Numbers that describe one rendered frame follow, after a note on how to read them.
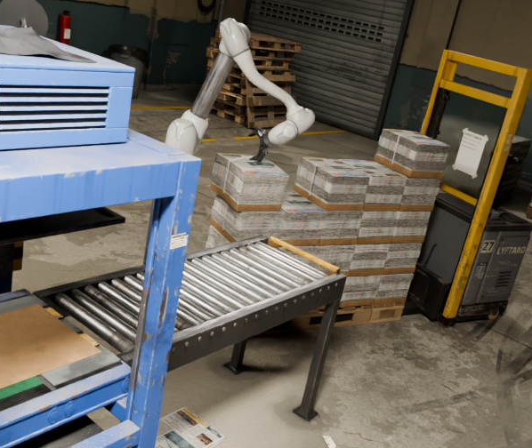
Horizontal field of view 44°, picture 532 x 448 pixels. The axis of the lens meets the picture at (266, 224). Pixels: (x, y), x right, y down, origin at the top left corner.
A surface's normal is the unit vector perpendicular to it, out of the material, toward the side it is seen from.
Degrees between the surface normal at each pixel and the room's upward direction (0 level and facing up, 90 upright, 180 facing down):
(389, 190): 90
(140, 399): 90
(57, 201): 90
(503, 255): 90
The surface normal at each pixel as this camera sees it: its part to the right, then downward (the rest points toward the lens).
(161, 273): -0.63, 0.14
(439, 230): -0.86, 0.00
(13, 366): 0.18, -0.92
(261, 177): 0.47, 0.45
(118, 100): 0.75, 0.35
